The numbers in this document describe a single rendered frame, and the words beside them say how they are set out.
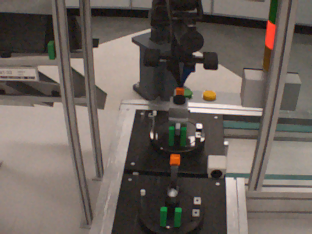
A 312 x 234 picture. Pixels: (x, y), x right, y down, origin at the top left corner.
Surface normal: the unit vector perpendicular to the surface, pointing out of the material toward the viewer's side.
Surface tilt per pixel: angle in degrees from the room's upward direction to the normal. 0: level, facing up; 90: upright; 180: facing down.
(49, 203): 0
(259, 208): 90
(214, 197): 0
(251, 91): 90
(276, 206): 90
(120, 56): 0
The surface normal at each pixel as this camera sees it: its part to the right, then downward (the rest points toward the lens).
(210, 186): 0.00, -0.81
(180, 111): -0.09, 0.59
